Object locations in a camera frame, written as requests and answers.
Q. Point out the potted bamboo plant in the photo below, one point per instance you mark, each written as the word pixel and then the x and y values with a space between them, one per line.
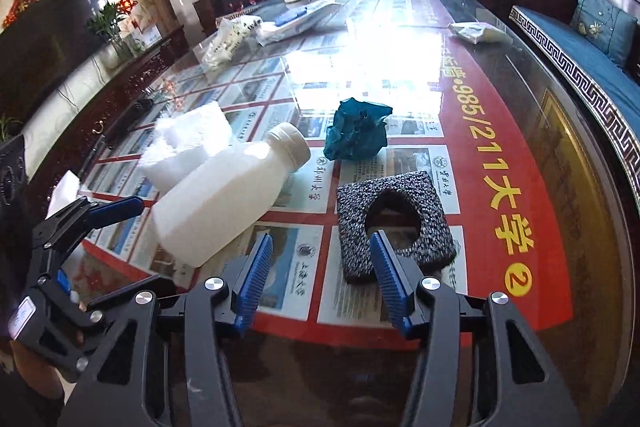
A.
pixel 107 32

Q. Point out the white foam block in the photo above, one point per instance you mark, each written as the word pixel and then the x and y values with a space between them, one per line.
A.
pixel 62 194

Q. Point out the red flower ornament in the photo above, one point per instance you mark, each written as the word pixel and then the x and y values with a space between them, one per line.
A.
pixel 22 4

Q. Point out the black foam block with hole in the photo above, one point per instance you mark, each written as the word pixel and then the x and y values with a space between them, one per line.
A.
pixel 395 257

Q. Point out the dark wooden tv cabinet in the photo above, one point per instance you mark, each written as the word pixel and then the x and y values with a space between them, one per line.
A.
pixel 75 127

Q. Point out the white bubble foam roll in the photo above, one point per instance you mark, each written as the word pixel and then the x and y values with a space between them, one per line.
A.
pixel 187 142

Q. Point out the red printed poster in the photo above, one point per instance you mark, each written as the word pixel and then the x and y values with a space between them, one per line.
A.
pixel 480 147

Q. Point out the black television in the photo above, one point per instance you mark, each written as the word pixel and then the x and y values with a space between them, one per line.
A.
pixel 45 42

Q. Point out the blue and white packet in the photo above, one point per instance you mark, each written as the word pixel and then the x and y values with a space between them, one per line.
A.
pixel 300 21

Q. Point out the teal embroidered cushion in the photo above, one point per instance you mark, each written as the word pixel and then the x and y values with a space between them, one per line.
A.
pixel 602 27

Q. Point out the small white card box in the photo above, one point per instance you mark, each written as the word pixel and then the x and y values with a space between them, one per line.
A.
pixel 151 37

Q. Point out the person's left hand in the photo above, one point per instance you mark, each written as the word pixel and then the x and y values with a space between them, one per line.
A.
pixel 37 374

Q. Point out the white printed plastic bag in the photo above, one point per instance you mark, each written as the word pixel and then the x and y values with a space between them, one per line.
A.
pixel 232 39

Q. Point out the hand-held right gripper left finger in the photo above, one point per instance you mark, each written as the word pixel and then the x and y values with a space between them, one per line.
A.
pixel 255 277

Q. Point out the carved wooden sofa blue seat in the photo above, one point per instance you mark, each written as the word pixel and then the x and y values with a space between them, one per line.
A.
pixel 600 92

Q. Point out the teal crumpled paper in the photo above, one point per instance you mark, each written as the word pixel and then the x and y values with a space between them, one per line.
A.
pixel 357 129

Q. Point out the white tissue pack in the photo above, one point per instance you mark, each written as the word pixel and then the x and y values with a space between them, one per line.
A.
pixel 477 33

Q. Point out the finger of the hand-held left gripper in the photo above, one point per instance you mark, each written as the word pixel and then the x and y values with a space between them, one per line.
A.
pixel 97 309
pixel 120 209

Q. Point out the white plastic bottle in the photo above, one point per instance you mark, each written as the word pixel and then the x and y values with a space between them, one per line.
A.
pixel 225 202

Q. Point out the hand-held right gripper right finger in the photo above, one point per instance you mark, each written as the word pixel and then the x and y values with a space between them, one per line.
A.
pixel 392 282

